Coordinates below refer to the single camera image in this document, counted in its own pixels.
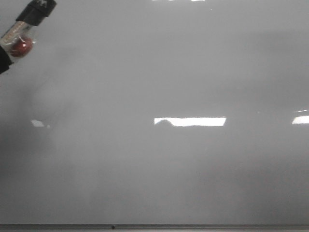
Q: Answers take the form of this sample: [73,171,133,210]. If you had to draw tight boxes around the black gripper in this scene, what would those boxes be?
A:
[0,46,12,74]

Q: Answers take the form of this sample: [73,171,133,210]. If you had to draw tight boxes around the black and white marker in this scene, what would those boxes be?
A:
[0,0,57,48]

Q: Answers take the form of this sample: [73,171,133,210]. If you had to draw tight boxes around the white whiteboard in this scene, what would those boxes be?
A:
[0,0,309,224]

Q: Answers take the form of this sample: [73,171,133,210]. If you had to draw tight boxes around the grey whiteboard bottom frame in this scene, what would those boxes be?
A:
[0,223,309,231]

